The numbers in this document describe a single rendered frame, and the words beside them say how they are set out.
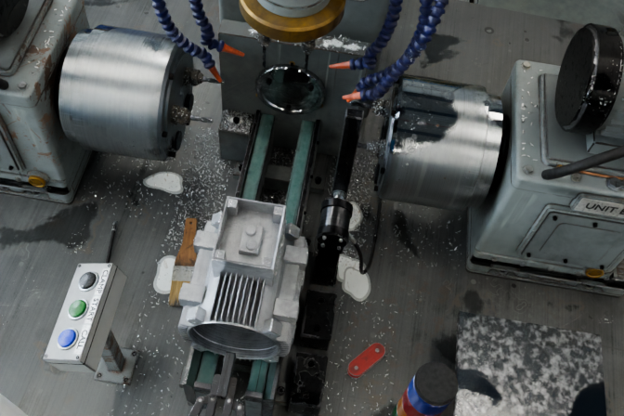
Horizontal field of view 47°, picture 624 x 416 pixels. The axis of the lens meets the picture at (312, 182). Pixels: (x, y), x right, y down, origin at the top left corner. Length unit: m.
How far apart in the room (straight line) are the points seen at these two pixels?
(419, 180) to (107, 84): 0.60
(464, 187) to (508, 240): 0.18
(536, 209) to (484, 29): 0.78
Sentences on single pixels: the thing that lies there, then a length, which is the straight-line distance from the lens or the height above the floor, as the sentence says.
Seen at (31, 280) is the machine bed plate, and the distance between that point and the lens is 1.56.
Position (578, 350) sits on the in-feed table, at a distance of 1.44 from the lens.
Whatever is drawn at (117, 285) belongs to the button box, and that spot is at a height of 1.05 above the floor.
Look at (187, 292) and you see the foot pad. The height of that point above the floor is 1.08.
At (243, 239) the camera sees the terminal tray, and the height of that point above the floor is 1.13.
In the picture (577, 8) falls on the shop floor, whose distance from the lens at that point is 3.48.
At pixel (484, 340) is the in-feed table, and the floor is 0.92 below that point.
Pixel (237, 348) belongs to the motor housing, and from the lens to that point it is 1.29.
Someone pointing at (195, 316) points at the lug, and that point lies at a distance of 1.15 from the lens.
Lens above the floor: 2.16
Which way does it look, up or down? 57 degrees down
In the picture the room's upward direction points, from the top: 7 degrees clockwise
